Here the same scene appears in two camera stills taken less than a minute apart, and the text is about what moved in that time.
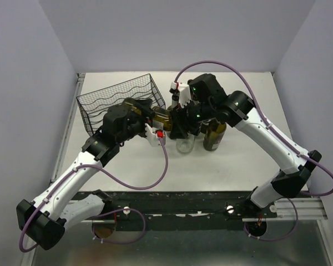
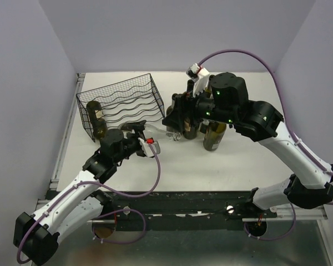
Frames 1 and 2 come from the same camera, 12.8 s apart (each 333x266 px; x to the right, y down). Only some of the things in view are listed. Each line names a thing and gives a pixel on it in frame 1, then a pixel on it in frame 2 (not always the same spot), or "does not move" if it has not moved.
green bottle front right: (213, 134) does not move
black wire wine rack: (93, 106) does not move
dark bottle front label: (160, 114) to (100, 126)
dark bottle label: (175, 100) does not move
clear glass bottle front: (185, 146) to (149, 129)
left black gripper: (146, 106) to (138, 128)
